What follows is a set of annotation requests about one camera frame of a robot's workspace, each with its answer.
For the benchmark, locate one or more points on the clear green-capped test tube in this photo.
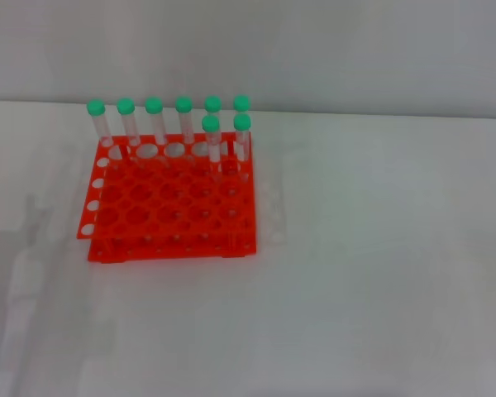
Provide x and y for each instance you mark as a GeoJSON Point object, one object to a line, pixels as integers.
{"type": "Point", "coordinates": [128, 122]}
{"type": "Point", "coordinates": [242, 136]}
{"type": "Point", "coordinates": [99, 122]}
{"type": "Point", "coordinates": [242, 103]}
{"type": "Point", "coordinates": [212, 138]}
{"type": "Point", "coordinates": [213, 103]}
{"type": "Point", "coordinates": [155, 120]}
{"type": "Point", "coordinates": [185, 120]}

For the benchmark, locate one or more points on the orange plastic test tube rack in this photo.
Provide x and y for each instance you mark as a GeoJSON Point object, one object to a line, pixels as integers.
{"type": "Point", "coordinates": [169, 202]}

